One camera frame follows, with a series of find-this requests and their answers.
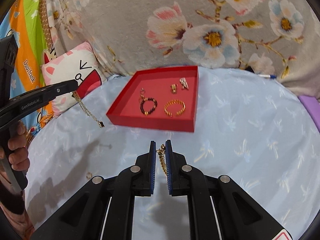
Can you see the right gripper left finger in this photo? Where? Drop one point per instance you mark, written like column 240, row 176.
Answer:
column 103, row 208

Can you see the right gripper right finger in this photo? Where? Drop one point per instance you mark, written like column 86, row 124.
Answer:
column 218, row 208

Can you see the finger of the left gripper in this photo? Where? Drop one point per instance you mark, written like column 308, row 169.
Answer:
column 49, row 93

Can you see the gold cuff bangle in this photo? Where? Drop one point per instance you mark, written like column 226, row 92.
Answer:
column 174, row 108

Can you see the gold wristwatch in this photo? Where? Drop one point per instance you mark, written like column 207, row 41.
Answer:
column 173, row 88

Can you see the gold hoop earring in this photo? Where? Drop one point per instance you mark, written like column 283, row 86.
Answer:
column 89, row 175

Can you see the red jewelry tray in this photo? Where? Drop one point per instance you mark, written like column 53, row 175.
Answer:
column 141, row 102

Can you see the person's left hand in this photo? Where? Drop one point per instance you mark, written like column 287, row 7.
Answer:
column 18, row 159

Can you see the white cat face pillow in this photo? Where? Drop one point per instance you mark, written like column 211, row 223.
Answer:
column 79, row 64

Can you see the colourful cartoon sheet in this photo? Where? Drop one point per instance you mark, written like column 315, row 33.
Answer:
column 27, row 22

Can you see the light blue patterned cloth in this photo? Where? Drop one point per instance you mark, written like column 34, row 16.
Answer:
column 251, row 129

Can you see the purple box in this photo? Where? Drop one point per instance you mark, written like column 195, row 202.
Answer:
column 313, row 108

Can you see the blue pen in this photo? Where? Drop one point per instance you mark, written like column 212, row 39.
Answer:
column 267, row 76

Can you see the grey floral blanket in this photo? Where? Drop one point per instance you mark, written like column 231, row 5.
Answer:
column 279, row 37

